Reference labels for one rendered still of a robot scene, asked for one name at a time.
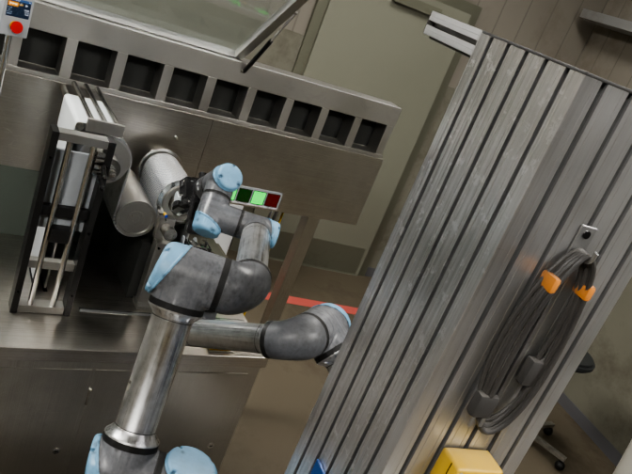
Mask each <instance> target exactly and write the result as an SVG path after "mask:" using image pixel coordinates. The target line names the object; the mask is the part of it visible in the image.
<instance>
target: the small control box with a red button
mask: <svg viewBox="0 0 632 474"><path fill-rule="evenodd" d="M34 2H35V0H0V34H5V35H10V36H14V37H19V38H24V39H26V38H27V33H28V28H29V24H30V20H31V15H32V10H33V7H34Z"/></svg>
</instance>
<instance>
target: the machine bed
mask: <svg viewBox="0 0 632 474"><path fill-rule="evenodd" d="M23 240H24V237H23V236H20V235H12V234H5V233H0V359H5V360H35V361H65V362H95V363H125V364H134V363H135V361H136V358H137V355H138V352H139V349H140V346H141V344H142V341H143V339H144V336H145V333H146V330H147V327H148V324H149V321H150V317H147V316H133V315H119V314H105V313H92V312H80V311H79V308H97V309H110V310H123V311H136V312H149V313H152V310H145V309H136V307H135V305H134V301H133V298H131V297H126V296H125V294H124V291H123V289H122V287H121V284H120V281H119V277H118V274H117V271H116V269H115V266H114V263H113V262H112V259H111V256H110V254H109V251H108V248H107V246H105V245H89V246H88V250H87V255H86V259H85V262H84V266H83V270H82V273H81V276H80V280H79V283H78V287H77V290H76V294H75V297H74V300H73V304H72V308H71V314H70V316H63V314H62V315H60V314H46V313H32V312H18V311H17V312H16V313H12V312H9V306H8V300H9V297H10V293H11V289H12V284H13V280H14V277H15V273H16V268H17V264H18V260H19V257H20V252H21V248H22V244H23ZM57 273H58V270H51V271H50V275H49V278H48V282H47V286H46V288H44V286H43V281H42V276H41V273H40V277H39V284H38V287H37V291H36V295H35V299H42V300H51V298H52V294H53V290H54V286H55V281H56V277H57ZM69 275H70V272H69V271H65V272H64V275H63V278H62V282H61V286H60V290H59V293H58V297H57V300H56V301H62V300H63V297H64V293H65V290H66V286H67V283H68V279H69ZM31 285H32V283H31V277H30V273H29V267H27V270H26V275H25V279H24V285H23V289H22V293H21V297H20V298H28V296H29V293H30V289H31ZM233 352H234V353H217V352H209V350H208V348H200V347H191V346H184V349H183V352H182V357H181V360H180V363H179V365H184V366H215V367H245V368H265V367H266V365H267V363H268V360H269V358H265V357H263V356H262V355H261V354H255V353H247V352H237V351H233Z"/></svg>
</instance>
